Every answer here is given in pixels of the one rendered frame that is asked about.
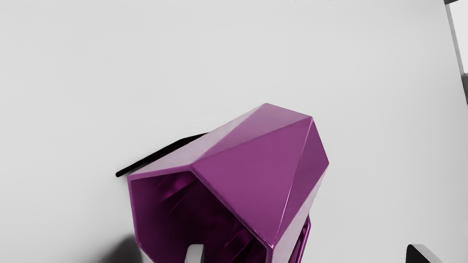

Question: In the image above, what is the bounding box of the purple faceted mug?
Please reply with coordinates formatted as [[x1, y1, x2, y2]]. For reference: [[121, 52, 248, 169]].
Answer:
[[127, 103, 329, 263]]

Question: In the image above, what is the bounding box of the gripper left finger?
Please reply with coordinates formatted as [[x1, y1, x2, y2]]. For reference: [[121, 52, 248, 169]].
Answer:
[[185, 244, 204, 263]]

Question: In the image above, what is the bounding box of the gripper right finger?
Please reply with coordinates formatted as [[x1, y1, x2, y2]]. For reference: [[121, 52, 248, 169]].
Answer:
[[406, 244, 445, 263]]

